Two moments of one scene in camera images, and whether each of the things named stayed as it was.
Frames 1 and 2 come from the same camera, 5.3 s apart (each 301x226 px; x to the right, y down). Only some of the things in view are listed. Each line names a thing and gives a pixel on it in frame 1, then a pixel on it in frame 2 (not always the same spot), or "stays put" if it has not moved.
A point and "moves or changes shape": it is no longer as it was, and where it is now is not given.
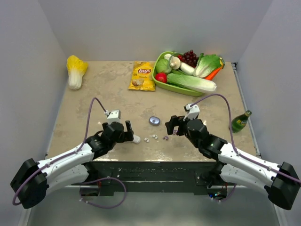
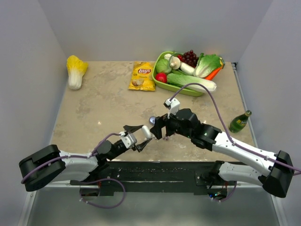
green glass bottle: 239,122 stays put
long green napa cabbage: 191,82 stays put
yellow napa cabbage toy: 75,68 stays put
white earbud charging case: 137,139 moves or changes shape
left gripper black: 129,131 to 132,129
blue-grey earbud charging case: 154,120 stays put
